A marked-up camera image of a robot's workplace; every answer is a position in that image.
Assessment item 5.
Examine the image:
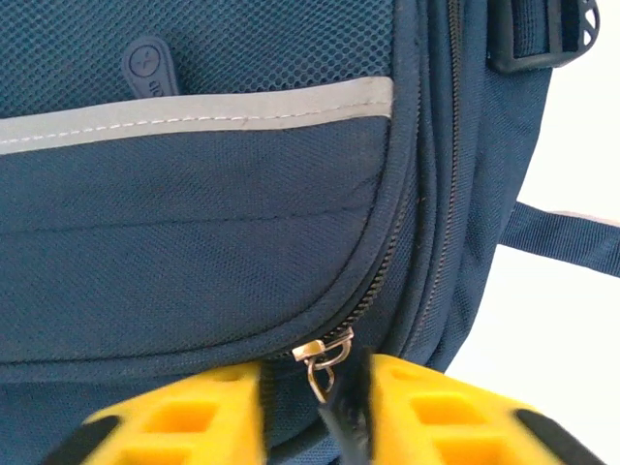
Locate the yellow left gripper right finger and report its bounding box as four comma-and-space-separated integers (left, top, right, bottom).
348, 353, 606, 465

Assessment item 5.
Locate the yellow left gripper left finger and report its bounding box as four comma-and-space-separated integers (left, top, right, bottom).
41, 362, 272, 465

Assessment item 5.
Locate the navy blue backpack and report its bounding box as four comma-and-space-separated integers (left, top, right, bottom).
0, 0, 620, 465

